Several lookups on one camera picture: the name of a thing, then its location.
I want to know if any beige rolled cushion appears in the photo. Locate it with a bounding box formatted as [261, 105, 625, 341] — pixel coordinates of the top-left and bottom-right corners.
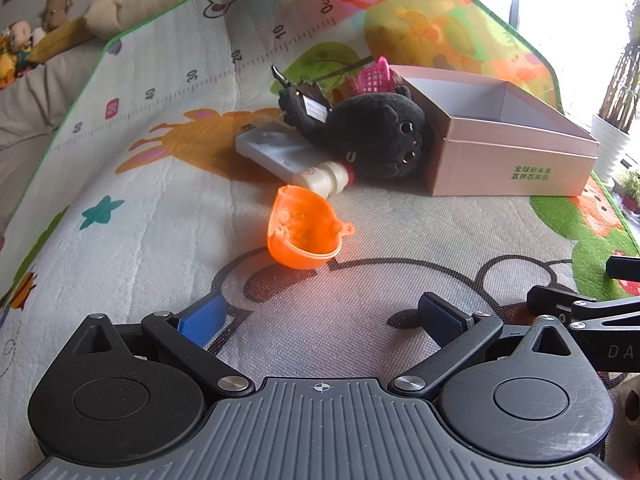
[84, 0, 182, 40]

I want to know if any black plush cat toy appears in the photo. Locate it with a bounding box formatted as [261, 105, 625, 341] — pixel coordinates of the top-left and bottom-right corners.
[279, 84, 434, 180]

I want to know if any white plastic tray device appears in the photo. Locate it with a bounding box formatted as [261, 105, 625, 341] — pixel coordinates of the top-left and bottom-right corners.
[234, 122, 330, 184]

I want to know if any small doll plush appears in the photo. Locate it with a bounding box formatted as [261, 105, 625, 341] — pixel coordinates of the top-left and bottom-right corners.
[6, 21, 32, 53]

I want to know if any yellow long pillow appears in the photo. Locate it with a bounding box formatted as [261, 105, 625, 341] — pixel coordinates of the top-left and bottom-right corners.
[27, 18, 94, 64]

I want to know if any pink plastic mesh basket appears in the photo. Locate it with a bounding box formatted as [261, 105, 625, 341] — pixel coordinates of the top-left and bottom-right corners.
[357, 56, 397, 94]

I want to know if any pink cardboard box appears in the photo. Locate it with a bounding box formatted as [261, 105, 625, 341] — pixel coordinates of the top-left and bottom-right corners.
[390, 65, 599, 196]

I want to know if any black clip with label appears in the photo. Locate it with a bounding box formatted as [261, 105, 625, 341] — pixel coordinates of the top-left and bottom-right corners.
[271, 65, 332, 124]

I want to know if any grey sofa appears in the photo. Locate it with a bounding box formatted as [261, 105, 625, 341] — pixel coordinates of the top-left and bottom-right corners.
[0, 39, 104, 229]

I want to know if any brown plush animal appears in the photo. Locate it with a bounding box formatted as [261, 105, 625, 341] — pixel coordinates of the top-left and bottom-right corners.
[41, 0, 74, 34]

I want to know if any colourful cartoon play mat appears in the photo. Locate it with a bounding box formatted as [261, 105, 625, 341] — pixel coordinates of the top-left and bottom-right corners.
[1, 0, 639, 479]

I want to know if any small white yogurt bottle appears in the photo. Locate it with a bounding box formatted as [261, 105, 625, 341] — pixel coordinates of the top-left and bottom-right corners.
[292, 160, 355, 200]

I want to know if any orange plastic toy bowl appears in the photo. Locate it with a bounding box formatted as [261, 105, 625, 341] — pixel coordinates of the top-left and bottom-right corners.
[267, 185, 355, 270]

